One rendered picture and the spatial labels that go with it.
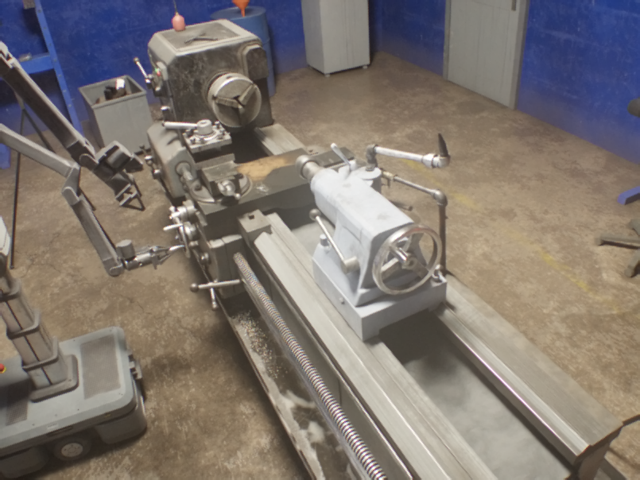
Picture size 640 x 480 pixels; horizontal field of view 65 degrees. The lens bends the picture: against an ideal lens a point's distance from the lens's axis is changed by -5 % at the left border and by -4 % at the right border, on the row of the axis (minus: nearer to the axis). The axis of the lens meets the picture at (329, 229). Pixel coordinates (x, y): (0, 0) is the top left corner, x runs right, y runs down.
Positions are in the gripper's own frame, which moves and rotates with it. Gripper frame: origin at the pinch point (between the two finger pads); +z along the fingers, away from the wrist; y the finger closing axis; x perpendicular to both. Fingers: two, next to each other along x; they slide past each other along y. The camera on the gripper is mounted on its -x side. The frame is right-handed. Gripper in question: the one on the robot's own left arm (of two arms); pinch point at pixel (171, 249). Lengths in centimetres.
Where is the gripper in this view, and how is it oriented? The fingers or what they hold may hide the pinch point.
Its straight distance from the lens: 236.7
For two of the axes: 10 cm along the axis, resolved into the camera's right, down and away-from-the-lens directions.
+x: 4.3, 3.1, -8.5
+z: 8.9, -3.1, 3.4
